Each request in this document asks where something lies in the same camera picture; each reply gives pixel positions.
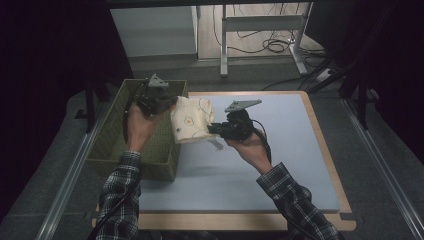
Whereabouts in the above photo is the person's left hand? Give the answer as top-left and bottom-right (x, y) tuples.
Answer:
(125, 103), (165, 153)

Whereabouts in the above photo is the wooden table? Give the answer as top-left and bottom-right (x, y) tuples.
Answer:
(91, 90), (358, 232)

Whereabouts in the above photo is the black stand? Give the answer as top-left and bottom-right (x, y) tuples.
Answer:
(305, 0), (383, 131)
(74, 74), (112, 134)

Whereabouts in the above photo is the white cabinet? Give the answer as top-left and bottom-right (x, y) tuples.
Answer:
(109, 5), (200, 62)

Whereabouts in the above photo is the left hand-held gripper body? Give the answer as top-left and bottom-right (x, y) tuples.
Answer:
(134, 73), (178, 118)

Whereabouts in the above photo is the hand-held gripper black cable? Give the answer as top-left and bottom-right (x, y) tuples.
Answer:
(87, 79), (149, 240)
(250, 118), (273, 165)

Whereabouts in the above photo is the left hand-held gripper black cable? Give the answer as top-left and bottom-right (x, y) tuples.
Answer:
(87, 79), (149, 240)

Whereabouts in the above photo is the cream printed cloth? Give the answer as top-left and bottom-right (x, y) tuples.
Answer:
(169, 95), (225, 152)

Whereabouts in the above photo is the metal floor rail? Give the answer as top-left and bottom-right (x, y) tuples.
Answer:
(342, 98), (424, 240)
(34, 103), (113, 240)

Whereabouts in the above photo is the bundle of black floor cables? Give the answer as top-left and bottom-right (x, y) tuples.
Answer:
(212, 3), (327, 68)

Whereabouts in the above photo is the white power strip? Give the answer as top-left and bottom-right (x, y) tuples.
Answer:
(314, 67), (335, 83)

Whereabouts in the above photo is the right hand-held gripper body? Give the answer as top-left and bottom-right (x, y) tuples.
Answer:
(219, 99), (263, 141)

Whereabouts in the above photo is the person's right hand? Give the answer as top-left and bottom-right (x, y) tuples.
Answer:
(223, 130), (273, 175)

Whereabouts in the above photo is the green plastic basket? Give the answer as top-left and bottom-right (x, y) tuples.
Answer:
(85, 78), (189, 183)

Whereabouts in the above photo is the right hand-held gripper black cable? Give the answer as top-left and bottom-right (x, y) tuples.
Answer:
(250, 118), (273, 165)

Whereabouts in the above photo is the grey metal desk frame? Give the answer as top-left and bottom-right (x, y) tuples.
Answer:
(219, 2), (314, 78)

